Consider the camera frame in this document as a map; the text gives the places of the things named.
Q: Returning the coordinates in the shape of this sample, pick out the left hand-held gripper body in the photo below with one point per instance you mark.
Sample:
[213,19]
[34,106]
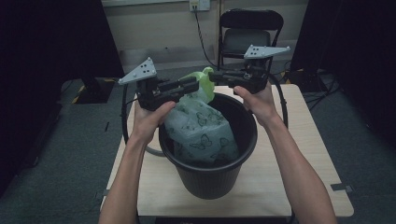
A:
[148,93]

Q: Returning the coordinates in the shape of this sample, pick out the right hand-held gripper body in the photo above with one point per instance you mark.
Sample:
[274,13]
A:
[257,81]

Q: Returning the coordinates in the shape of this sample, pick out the clear butterfly print garbage bag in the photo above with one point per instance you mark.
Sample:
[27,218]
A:
[199,130]

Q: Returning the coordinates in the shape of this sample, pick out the black ribbed trash bin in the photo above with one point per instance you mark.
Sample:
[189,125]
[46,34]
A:
[211,183]

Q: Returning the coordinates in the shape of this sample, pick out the person's right hand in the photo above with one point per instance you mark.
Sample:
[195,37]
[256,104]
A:
[261,107]

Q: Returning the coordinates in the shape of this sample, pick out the person's left hand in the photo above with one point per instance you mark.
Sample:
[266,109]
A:
[146,124]

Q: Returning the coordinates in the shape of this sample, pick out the black folding chair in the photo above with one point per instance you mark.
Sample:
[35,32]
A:
[247,18]

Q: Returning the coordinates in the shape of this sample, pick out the dark curtain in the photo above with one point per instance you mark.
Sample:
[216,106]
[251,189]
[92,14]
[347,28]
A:
[358,62]
[46,62]

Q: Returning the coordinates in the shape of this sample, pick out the grey tape strip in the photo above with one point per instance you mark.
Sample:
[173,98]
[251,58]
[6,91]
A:
[339,187]
[103,193]

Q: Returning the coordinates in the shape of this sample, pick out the white wall socket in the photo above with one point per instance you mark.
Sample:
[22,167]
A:
[200,4]

